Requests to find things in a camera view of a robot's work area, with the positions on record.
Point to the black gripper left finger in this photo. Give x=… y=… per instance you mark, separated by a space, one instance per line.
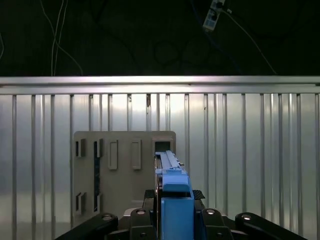
x=140 y=225

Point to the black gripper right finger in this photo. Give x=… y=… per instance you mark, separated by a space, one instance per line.
x=212 y=225

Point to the hard disk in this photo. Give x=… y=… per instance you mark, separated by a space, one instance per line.
x=176 y=205

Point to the grey parts rack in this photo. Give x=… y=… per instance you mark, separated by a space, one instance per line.
x=122 y=185

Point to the white power strip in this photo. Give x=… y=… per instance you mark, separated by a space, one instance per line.
x=212 y=15

